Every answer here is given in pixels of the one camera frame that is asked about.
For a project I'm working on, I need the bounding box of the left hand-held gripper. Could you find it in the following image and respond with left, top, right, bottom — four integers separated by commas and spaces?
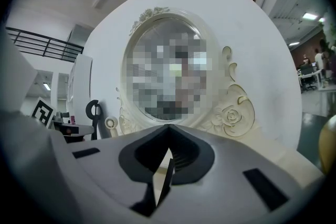
30, 97, 95, 144

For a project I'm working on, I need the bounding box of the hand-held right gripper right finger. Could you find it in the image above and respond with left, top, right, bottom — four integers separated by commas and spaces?
146, 124, 310, 224

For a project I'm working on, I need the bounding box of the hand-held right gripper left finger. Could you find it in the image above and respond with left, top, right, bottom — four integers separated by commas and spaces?
49, 124, 169, 224

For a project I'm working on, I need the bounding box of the black high-back office chair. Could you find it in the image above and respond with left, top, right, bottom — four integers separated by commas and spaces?
86, 99, 103, 141

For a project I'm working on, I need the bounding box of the white shelving unit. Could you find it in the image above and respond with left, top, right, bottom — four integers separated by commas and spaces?
67, 54, 93, 124

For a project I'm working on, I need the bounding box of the oval white ornate mirror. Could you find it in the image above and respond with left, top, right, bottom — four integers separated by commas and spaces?
115, 6, 257, 140

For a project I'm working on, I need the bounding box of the black balcony railing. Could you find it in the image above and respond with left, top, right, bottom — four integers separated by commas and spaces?
5, 26, 85, 63

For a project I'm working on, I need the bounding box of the round wooden table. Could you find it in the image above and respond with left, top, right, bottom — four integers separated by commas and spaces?
319, 115, 336, 176

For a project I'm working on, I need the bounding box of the white office desk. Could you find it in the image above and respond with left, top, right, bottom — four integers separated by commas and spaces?
299, 68, 324, 91

